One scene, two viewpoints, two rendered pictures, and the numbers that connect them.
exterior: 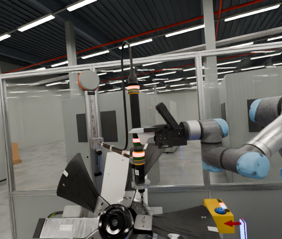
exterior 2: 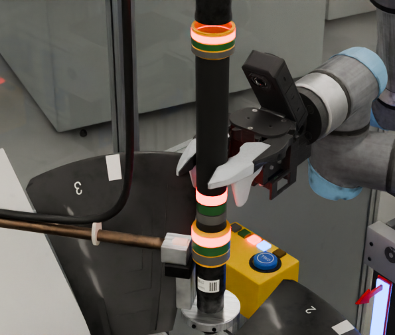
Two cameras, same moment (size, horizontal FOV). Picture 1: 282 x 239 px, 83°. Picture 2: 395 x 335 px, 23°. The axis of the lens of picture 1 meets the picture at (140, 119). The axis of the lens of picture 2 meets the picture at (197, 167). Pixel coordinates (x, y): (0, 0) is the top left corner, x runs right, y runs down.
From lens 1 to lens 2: 0.84 m
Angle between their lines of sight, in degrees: 55
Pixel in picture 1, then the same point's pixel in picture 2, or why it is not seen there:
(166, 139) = (281, 163)
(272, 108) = not seen: outside the picture
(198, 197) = not seen: hidden behind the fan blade
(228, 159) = not seen: outside the picture
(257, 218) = (248, 217)
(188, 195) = not seen: hidden behind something
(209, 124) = (360, 81)
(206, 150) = (342, 150)
